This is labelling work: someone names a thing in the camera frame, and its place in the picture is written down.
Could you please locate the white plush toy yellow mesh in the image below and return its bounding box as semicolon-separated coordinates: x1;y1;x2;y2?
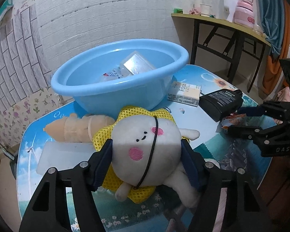
92;106;200;208

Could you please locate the orange snack packet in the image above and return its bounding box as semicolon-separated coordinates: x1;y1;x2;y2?
216;113;246;133

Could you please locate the white translucent plastic box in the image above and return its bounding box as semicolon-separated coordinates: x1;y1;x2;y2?
36;141;96;175

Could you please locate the beige face cream box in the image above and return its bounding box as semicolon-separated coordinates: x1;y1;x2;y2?
167;81;201;107

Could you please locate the yellow top side table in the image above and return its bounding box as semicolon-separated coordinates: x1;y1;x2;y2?
171;13;271;92

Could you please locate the pink water bottle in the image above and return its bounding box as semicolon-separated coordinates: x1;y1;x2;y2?
234;0;255;29

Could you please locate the blue curtain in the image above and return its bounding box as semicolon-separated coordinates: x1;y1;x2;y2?
258;0;285;59

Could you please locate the white electric kettle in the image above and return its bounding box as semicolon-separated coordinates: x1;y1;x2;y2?
216;0;238;23

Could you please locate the white cup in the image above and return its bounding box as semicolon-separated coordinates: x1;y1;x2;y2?
200;4;212;17

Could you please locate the pink flower ornament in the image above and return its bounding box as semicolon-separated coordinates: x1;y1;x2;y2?
189;7;201;15

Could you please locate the white paper roll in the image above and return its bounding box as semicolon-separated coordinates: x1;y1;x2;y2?
194;0;202;8

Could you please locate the small green box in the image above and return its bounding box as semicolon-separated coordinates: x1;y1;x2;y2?
173;8;183;14

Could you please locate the light blue plastic basin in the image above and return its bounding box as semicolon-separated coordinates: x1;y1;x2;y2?
51;39;189;118

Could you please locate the clear box with brown contents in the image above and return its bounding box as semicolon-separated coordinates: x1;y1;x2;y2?
119;51;155;77

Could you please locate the teal hanging plastic bag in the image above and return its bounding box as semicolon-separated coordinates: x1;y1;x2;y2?
0;0;13;21

